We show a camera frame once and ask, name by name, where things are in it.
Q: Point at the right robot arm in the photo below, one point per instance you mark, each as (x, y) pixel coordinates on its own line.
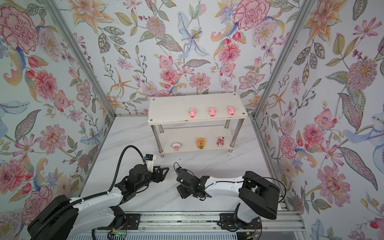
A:
(258, 196)

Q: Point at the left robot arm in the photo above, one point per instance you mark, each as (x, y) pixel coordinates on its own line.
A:
(64, 217)

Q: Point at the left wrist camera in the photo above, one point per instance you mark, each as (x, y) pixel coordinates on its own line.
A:
(149, 161)

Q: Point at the white pink doll toy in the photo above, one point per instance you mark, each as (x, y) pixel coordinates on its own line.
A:
(176, 146)

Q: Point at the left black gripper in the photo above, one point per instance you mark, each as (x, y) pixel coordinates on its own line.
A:
(161, 177)

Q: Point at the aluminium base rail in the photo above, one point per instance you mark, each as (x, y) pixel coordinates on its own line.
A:
(207, 222)

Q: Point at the white two-tier shelf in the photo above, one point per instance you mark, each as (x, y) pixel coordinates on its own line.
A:
(171, 123)

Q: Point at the yellow red flower toy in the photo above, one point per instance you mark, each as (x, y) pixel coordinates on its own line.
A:
(201, 142)

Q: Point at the pink pig toy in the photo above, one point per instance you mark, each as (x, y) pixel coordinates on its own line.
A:
(231, 111)
(192, 113)
(212, 112)

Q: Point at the small red bear toy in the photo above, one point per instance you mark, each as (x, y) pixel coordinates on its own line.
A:
(221, 141)

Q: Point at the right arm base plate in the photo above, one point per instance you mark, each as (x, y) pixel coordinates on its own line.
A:
(231, 223)

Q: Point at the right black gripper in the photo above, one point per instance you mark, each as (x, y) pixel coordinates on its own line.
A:
(182, 193)

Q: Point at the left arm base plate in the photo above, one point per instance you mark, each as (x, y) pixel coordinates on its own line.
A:
(126, 222)

